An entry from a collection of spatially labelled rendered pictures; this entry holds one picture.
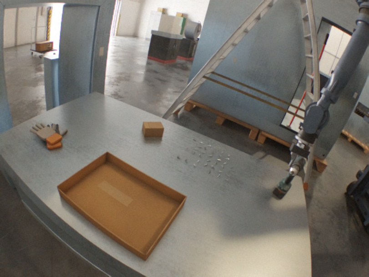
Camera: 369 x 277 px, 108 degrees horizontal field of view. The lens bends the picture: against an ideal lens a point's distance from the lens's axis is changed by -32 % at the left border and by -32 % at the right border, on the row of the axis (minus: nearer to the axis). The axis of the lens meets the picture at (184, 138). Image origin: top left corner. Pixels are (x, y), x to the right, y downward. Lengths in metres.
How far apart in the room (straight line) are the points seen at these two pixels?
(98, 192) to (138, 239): 0.26
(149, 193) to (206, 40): 2.59
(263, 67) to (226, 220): 2.40
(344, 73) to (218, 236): 1.11
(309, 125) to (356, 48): 0.59
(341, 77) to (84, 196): 1.45
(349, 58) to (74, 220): 1.57
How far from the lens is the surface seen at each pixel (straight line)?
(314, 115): 1.24
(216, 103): 3.14
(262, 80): 2.94
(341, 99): 3.16
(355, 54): 1.35
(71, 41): 2.14
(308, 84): 2.64
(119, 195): 0.82
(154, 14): 13.23
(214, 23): 3.07
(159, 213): 0.78
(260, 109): 3.03
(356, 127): 7.21
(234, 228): 0.85
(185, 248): 0.73
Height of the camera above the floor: 1.29
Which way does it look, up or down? 32 degrees down
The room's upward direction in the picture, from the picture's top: 16 degrees clockwise
